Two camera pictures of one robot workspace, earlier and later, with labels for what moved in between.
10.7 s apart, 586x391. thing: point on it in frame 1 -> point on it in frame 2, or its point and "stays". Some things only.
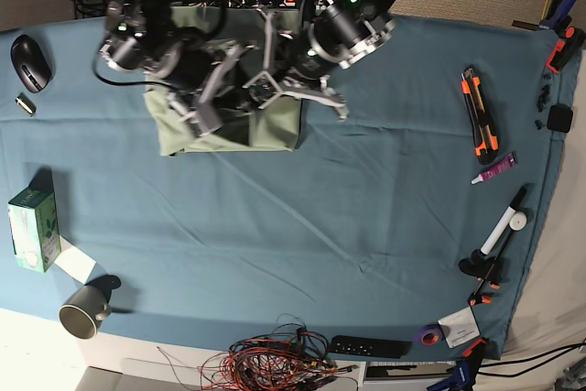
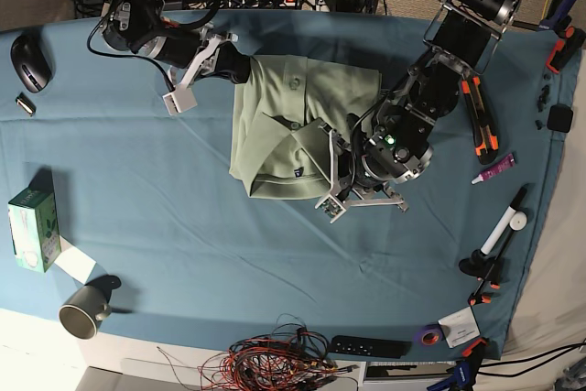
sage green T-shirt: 273,124 -> 278,151
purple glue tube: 495,168 stays
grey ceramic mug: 86,306 stays
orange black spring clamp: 483,267 stays
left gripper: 294,68 -> 347,185
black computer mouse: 30,63 stays
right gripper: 200,107 -> 229,60
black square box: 560,118 stays
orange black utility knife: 485,141 stays
